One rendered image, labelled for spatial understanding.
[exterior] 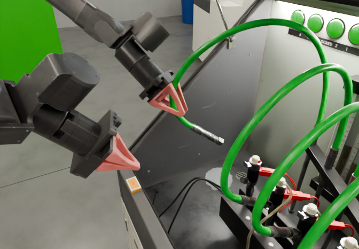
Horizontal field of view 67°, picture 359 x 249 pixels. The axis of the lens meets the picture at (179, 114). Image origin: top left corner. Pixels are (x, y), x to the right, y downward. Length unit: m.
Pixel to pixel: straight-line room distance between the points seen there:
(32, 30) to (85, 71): 3.33
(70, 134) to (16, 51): 3.34
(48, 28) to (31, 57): 0.41
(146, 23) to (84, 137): 0.30
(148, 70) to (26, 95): 0.29
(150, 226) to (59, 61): 0.51
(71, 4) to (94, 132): 0.34
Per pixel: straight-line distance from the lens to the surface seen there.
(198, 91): 0.88
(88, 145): 0.43
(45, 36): 3.74
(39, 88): 0.38
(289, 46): 0.91
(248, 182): 0.70
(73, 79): 0.37
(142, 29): 0.62
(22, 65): 3.79
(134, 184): 0.84
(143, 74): 0.61
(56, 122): 0.42
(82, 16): 0.66
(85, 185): 2.27
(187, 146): 0.97
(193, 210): 0.93
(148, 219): 0.77
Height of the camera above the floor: 1.55
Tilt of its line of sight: 31 degrees down
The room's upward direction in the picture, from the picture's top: straight up
